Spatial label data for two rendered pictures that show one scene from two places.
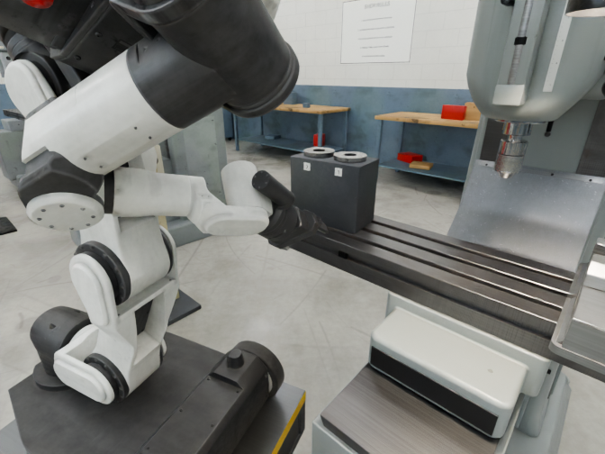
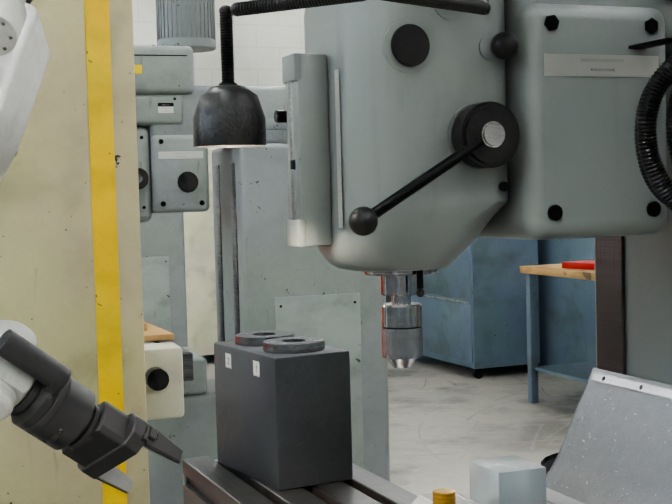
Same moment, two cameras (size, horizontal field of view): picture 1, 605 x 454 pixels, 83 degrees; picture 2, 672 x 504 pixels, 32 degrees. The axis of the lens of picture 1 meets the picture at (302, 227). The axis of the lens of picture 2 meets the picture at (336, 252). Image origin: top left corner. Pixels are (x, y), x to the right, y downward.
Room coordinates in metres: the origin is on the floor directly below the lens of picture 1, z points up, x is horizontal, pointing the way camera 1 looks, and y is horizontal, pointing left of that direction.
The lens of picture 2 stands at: (-0.58, -0.94, 1.40)
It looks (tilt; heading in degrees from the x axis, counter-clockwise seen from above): 3 degrees down; 26
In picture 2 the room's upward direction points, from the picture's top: 2 degrees counter-clockwise
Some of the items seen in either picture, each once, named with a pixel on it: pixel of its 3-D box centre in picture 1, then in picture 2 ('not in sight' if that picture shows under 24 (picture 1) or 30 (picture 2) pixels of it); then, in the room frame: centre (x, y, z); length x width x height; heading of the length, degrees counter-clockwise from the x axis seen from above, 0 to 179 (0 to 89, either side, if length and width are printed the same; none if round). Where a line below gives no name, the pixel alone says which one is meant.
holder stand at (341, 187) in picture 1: (332, 186); (280, 404); (0.96, -0.09, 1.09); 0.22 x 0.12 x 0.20; 55
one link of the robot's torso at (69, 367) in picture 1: (113, 356); not in sight; (0.72, 0.52, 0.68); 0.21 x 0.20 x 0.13; 65
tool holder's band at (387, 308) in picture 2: (513, 142); (401, 308); (0.67, -0.41, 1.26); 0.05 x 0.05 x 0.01
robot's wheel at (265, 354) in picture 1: (254, 369); not in sight; (0.84, 0.16, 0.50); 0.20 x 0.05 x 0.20; 65
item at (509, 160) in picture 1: (510, 158); (402, 334); (0.67, -0.41, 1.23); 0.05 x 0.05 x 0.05
